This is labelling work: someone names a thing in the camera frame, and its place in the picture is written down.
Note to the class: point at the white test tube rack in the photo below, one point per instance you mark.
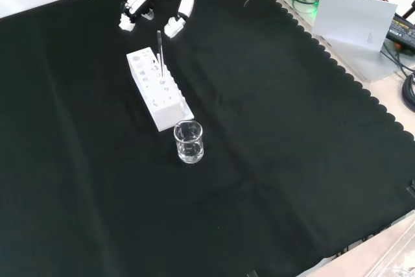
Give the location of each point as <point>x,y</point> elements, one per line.
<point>165,118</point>

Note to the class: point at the small clear glass beaker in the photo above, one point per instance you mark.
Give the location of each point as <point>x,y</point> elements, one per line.
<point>189,157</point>

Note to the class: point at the pale board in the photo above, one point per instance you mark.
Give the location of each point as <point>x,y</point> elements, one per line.
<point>353,17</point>

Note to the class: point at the black table cloth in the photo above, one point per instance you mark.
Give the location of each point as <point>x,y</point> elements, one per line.
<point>259,160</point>

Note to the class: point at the black power adapter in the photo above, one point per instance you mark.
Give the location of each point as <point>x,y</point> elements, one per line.
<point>402,28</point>

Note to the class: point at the black cloth clip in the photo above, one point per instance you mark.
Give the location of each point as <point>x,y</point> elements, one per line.
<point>252,273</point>
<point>411,189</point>

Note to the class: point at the clear plastic box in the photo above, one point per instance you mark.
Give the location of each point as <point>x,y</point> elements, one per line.
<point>395,264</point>

